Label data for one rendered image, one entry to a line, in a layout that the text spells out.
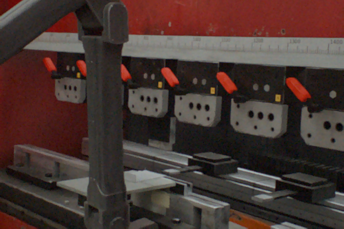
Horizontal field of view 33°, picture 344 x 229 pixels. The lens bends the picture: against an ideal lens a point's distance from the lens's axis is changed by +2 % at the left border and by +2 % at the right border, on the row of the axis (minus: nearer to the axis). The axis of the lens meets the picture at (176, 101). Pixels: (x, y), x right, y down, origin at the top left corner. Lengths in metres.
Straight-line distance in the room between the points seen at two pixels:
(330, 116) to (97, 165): 0.49
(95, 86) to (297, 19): 0.49
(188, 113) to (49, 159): 0.74
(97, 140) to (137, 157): 1.08
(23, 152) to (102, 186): 1.23
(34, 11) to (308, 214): 0.98
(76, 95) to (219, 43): 0.65
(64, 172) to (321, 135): 1.04
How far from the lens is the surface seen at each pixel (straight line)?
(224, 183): 1.81
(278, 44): 1.31
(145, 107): 1.62
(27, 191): 1.99
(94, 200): 1.07
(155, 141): 1.66
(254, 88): 1.35
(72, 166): 1.97
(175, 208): 1.59
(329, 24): 1.24
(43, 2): 0.96
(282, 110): 1.30
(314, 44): 1.26
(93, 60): 1.01
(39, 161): 2.15
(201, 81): 1.46
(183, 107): 1.51
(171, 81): 1.49
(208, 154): 1.84
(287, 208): 1.67
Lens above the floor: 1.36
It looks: 5 degrees down
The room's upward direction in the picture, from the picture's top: 3 degrees clockwise
